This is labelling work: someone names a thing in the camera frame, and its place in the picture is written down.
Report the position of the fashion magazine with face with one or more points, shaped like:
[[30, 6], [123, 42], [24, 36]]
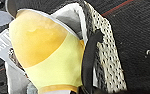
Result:
[[2, 43]]

